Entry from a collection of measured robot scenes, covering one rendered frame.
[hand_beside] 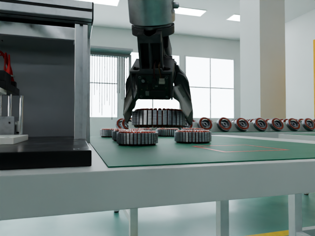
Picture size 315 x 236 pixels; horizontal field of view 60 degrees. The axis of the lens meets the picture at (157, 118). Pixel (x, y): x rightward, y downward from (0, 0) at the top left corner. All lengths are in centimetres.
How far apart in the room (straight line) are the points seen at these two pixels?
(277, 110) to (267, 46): 95
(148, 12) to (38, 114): 52
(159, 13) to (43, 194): 30
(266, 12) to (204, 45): 378
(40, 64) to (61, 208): 58
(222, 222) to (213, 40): 712
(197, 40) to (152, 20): 764
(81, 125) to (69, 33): 23
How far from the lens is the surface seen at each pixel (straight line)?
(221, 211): 153
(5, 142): 54
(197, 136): 79
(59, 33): 73
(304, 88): 698
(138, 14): 44
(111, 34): 742
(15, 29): 74
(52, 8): 76
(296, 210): 180
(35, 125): 86
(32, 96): 86
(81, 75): 70
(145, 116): 52
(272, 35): 454
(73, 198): 35
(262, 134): 215
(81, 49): 72
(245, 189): 42
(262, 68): 432
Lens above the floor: 80
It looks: 1 degrees up
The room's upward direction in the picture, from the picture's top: straight up
